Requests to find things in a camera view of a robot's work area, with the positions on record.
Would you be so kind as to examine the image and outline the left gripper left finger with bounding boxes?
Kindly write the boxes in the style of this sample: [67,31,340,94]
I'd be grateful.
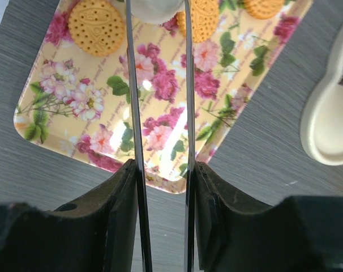
[0,159,137,271]

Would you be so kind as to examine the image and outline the orange macaron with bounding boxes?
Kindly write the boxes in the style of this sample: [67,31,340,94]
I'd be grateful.
[243,0,285,20]
[190,0,219,43]
[68,1,125,57]

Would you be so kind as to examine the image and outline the green round dessert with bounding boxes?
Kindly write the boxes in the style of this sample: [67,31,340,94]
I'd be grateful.
[130,0,185,24]

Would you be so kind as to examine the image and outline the floral dessert tray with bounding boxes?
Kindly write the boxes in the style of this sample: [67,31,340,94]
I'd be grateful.
[14,1,312,194]

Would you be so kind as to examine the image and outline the cream three-tier stand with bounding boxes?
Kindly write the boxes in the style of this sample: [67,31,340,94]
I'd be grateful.
[300,27,343,166]

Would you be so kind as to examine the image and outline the metal tongs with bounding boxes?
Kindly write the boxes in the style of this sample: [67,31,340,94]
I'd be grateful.
[125,1,196,271]

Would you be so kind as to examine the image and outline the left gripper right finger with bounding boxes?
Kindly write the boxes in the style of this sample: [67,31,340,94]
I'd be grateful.
[195,163,343,272]

